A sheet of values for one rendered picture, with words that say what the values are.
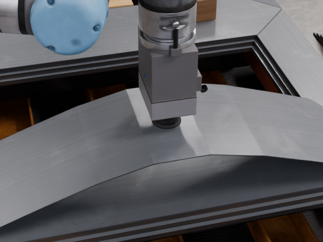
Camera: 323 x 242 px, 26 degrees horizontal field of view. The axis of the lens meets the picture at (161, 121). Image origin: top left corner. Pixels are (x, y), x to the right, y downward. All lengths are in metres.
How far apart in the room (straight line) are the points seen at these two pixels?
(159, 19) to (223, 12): 0.63
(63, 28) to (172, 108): 0.27
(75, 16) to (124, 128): 0.32
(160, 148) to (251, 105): 0.20
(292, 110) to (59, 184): 0.40
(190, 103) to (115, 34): 0.49
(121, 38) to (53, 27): 0.68
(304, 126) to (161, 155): 0.27
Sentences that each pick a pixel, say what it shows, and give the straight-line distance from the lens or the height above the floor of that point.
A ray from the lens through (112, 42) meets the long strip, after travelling 1.39.
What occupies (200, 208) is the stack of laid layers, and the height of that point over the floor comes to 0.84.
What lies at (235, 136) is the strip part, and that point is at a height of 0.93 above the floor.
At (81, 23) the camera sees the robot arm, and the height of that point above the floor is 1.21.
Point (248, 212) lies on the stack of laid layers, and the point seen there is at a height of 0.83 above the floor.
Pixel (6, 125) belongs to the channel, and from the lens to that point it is 1.47.
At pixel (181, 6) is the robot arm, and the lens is 0.88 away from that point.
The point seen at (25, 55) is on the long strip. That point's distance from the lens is 1.37.
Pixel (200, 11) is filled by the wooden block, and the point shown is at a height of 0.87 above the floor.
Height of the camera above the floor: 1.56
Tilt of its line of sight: 38 degrees down
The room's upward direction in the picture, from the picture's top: straight up
